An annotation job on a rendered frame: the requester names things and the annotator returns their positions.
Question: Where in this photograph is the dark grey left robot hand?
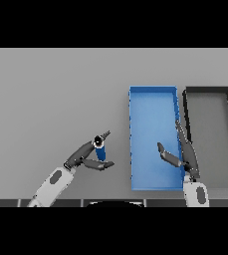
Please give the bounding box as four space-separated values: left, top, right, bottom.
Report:
63 129 115 172

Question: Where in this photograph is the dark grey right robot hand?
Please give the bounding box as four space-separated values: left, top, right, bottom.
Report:
156 120 201 182

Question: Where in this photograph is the blue pipe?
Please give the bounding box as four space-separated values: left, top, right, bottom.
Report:
93 134 108 163

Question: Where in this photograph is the dark grey bin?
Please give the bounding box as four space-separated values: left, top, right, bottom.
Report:
181 86 228 191

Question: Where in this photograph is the blue bin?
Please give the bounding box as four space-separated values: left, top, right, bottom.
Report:
127 85 186 192

